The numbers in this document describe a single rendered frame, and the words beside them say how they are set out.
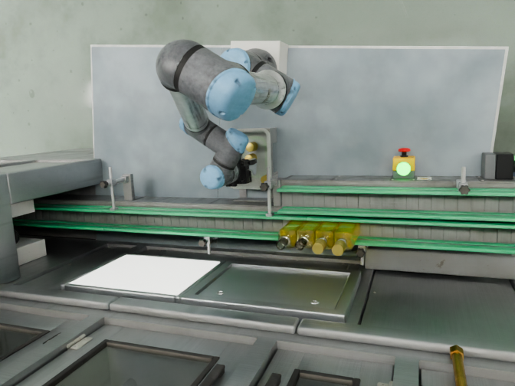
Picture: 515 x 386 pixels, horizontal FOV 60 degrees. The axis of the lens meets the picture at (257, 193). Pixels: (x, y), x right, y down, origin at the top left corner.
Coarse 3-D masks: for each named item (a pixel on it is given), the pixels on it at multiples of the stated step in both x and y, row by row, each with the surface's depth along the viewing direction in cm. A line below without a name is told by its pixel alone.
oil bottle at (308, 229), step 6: (306, 222) 148; (312, 222) 148; (318, 222) 148; (300, 228) 140; (306, 228) 140; (312, 228) 140; (300, 234) 137; (306, 234) 136; (312, 234) 137; (312, 240) 137; (306, 246) 137; (312, 246) 137
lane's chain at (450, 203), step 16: (288, 192) 158; (304, 192) 156; (384, 208) 148; (400, 208) 146; (416, 208) 144; (432, 208) 143; (448, 208) 141; (464, 208) 140; (480, 208) 138; (496, 208) 137; (512, 208) 135
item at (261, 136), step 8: (248, 136) 171; (256, 136) 170; (264, 136) 169; (264, 144) 169; (248, 152) 172; (256, 152) 171; (264, 152) 170; (264, 160) 170; (256, 168) 172; (264, 168) 171; (256, 176) 173; (240, 184) 171; (248, 184) 170; (256, 184) 169
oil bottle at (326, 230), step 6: (324, 222) 147; (330, 222) 147; (336, 222) 146; (318, 228) 140; (324, 228) 139; (330, 228) 139; (336, 228) 142; (318, 234) 135; (324, 234) 135; (330, 234) 135; (330, 240) 134; (330, 246) 135
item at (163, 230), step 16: (16, 224) 193; (32, 224) 190; (48, 224) 188; (64, 224) 186; (80, 224) 187; (96, 224) 185; (112, 224) 183; (128, 224) 182; (368, 240) 145; (384, 240) 146; (400, 240) 145; (416, 240) 143; (432, 240) 142; (448, 240) 142
